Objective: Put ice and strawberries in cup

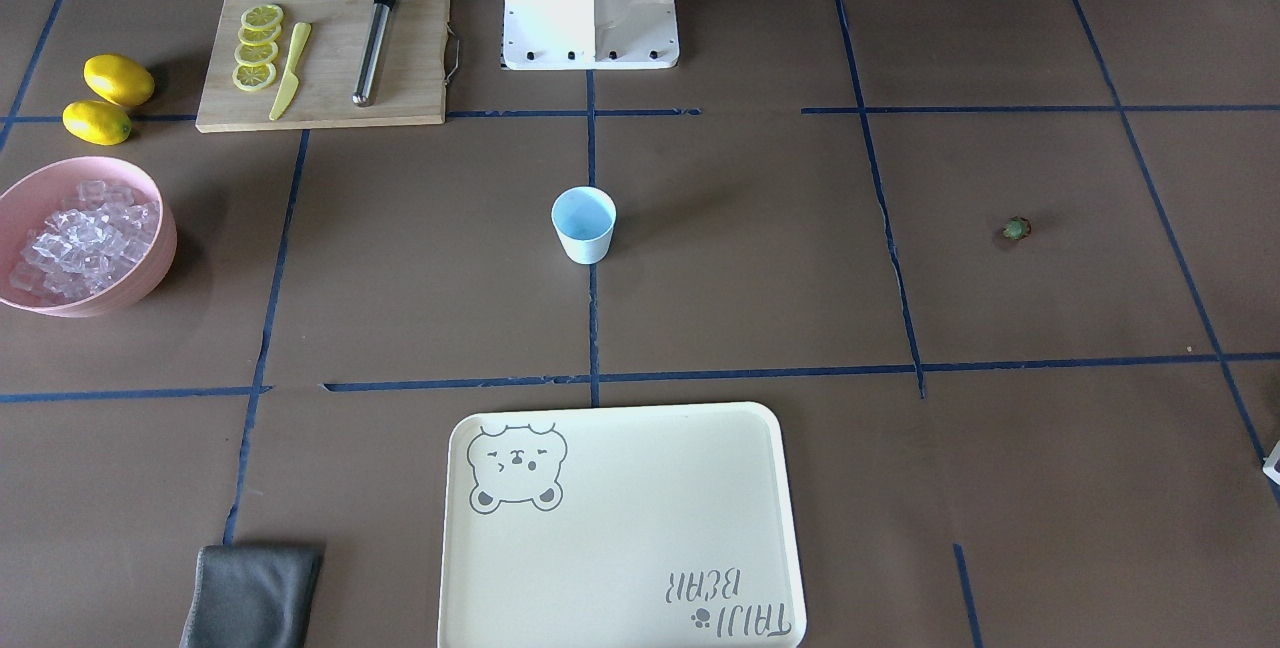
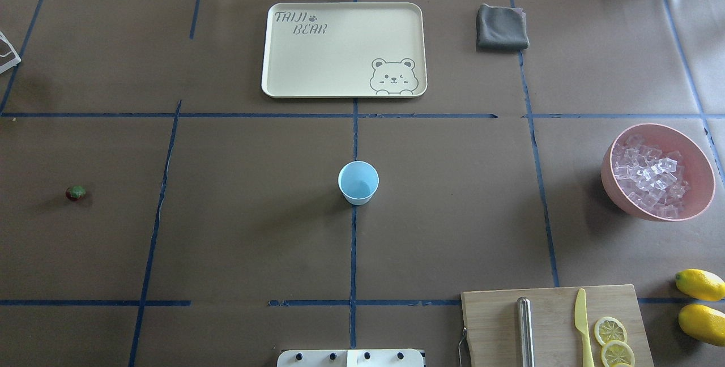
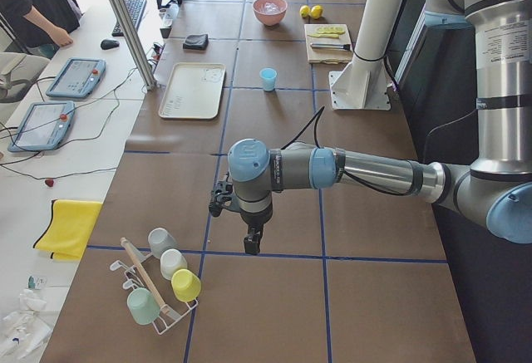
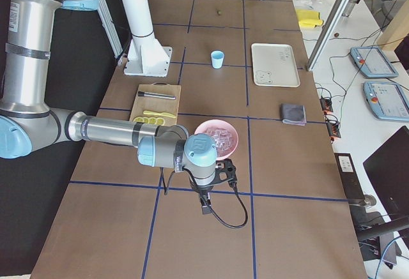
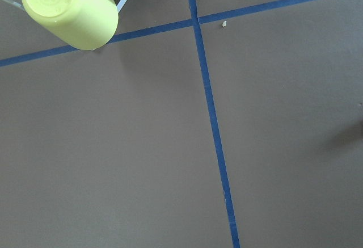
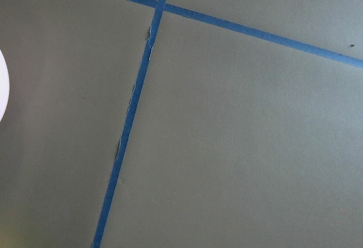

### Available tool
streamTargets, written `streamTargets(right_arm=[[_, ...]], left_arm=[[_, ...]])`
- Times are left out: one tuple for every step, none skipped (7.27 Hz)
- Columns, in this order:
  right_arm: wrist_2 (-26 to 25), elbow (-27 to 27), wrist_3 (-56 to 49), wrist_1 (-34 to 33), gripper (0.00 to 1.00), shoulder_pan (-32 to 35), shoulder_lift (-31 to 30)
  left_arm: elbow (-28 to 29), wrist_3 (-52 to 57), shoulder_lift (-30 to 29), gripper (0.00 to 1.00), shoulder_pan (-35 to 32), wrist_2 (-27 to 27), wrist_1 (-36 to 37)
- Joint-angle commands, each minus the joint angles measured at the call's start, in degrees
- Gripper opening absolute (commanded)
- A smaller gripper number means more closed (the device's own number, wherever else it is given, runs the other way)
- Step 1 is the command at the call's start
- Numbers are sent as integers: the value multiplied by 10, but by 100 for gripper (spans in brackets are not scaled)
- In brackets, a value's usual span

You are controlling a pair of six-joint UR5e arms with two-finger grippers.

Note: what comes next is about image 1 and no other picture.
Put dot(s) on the clear ice cubes pile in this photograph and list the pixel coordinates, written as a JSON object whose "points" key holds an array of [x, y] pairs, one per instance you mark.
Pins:
{"points": [[99, 233]]}

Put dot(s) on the light blue plastic cup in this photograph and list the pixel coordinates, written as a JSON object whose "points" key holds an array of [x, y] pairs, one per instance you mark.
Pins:
{"points": [[584, 219]]}

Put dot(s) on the cream bear serving tray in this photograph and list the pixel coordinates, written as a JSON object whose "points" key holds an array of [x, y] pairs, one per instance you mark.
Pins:
{"points": [[650, 526]]}

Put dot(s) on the wooden cutting board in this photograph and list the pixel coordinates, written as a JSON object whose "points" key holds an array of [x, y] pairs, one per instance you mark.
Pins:
{"points": [[408, 88]]}

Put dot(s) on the red strawberry on table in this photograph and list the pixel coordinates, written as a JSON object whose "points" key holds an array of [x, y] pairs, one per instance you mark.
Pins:
{"points": [[1016, 229]]}

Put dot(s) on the yellow plastic knife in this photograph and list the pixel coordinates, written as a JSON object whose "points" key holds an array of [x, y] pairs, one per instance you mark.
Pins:
{"points": [[289, 80]]}

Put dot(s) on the lemon slice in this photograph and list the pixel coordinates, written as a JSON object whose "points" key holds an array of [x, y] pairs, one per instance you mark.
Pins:
{"points": [[254, 78], [259, 36], [261, 17], [256, 55]]}

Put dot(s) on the grey folded cloth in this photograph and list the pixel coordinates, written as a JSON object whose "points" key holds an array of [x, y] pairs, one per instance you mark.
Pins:
{"points": [[252, 595]]}

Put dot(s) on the pink bowl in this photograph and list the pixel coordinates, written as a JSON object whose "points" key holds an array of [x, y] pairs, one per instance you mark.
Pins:
{"points": [[36, 195]]}

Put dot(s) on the yellow lemon upper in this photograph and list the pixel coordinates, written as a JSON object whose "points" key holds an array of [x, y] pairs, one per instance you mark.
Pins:
{"points": [[119, 80]]}

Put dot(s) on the yellow lemon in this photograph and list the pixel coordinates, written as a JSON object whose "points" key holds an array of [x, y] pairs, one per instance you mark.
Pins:
{"points": [[119, 80], [97, 122]]}

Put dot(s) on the yellow lemon lower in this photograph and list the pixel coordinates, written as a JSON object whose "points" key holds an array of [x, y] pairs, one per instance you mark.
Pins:
{"points": [[97, 122]]}

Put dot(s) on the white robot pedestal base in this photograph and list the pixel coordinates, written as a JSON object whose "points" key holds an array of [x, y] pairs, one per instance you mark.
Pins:
{"points": [[582, 35]]}

